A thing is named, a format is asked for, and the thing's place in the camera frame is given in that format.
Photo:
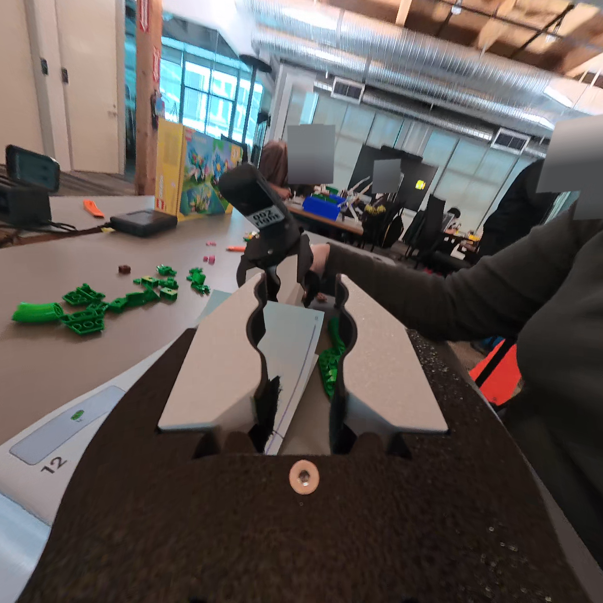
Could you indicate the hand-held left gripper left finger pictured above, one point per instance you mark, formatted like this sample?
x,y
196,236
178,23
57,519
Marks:
x,y
212,377

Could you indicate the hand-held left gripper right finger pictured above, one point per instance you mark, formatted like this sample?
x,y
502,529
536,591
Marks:
x,y
391,377

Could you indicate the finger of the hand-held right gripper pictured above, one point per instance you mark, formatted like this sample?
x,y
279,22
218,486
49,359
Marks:
x,y
270,282
277,282

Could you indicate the white instruction booklet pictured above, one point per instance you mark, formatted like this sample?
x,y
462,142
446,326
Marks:
x,y
292,339

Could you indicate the green brick leaf build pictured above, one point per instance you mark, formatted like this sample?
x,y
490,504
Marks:
x,y
329,367

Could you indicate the grey desk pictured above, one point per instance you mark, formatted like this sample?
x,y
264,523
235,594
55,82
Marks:
x,y
117,358

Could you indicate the person's right hand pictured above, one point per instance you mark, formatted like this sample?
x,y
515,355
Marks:
x,y
319,259

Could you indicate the tan office table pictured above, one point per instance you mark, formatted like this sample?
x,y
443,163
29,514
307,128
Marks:
x,y
329,222

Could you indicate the blue plastic bin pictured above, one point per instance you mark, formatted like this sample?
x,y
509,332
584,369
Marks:
x,y
322,207

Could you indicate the colourful toy box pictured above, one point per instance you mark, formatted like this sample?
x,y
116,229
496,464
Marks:
x,y
198,183

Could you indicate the large black screen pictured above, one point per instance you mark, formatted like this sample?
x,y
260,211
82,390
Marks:
x,y
358,174

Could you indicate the black rectangular device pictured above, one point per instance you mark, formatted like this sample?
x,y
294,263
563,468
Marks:
x,y
141,224

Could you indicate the cluster of small green bricks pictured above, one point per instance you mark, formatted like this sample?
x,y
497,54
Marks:
x,y
94,311

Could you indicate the black office chair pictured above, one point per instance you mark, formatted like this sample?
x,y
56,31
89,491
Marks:
x,y
424,231

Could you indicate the small orange object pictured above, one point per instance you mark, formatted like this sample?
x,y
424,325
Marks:
x,y
93,208

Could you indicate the white door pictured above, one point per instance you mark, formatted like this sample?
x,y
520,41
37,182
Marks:
x,y
19,70
89,85

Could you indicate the grey charger dock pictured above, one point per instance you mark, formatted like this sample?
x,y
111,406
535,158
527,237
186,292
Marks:
x,y
26,188

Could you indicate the white duct vent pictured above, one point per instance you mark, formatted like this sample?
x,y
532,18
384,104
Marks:
x,y
509,139
347,89

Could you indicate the silver air duct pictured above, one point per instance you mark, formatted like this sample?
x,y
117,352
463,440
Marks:
x,y
400,61
424,106

